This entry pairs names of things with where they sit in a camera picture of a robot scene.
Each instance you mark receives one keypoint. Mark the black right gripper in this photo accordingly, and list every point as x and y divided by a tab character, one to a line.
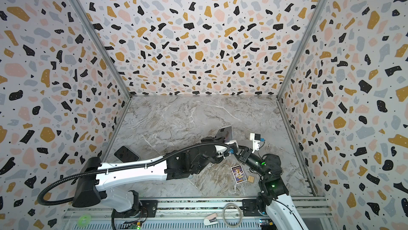
241	152

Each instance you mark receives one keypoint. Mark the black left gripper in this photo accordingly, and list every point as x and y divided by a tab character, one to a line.
210	140

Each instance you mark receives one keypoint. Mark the small phone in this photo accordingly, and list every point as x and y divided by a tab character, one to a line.
224	135

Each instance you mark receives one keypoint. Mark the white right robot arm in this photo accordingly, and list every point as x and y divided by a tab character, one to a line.
274	199

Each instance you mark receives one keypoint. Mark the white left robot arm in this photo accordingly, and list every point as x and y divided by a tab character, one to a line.
101	182

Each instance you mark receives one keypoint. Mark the black phone on table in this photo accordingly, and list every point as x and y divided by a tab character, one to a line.
125	155

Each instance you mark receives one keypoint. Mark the purple playing card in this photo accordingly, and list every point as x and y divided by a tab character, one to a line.
239	174

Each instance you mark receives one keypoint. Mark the small wooden block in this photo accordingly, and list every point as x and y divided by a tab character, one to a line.
251	179

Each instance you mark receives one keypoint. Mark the white pink stapler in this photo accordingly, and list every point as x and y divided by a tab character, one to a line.
211	220

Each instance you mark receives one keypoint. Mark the green tape roll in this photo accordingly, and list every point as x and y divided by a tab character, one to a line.
84	221

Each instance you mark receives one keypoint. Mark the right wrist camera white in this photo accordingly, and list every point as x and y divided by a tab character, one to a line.
257	141

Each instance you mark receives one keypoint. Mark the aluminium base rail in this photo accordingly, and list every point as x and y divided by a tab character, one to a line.
234	213

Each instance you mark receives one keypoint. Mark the aluminium corner post left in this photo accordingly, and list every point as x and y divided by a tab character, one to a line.
76	5

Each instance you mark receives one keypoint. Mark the aluminium corner post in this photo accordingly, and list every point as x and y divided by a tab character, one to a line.
303	43
76	5

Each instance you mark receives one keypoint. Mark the aluminium corner post right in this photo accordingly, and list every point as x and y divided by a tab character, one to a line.
303	43

